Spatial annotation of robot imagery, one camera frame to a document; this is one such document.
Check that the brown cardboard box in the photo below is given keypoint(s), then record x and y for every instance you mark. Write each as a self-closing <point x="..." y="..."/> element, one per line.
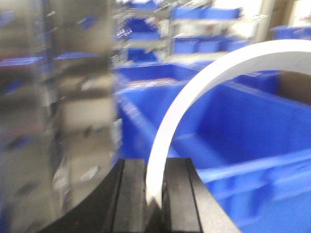
<point x="295" y="86"/>

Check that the blue bin behind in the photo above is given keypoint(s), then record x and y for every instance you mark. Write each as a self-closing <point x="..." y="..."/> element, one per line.
<point x="156" y="72"/>

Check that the grey shelving rack with bins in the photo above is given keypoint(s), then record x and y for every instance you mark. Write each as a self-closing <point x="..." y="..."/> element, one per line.
<point x="156" y="30"/>

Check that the large blue target bin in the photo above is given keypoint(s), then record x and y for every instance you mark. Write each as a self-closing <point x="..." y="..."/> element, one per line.
<point x="252" y="150"/>

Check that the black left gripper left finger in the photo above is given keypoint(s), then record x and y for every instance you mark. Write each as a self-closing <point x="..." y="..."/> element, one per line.
<point x="117" y="204"/>

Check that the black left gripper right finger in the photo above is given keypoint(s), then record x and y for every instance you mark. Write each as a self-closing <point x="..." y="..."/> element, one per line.
<point x="187" y="205"/>

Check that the white PVC pipe clamp half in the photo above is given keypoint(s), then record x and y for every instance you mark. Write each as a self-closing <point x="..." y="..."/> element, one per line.
<point x="292" y="55"/>

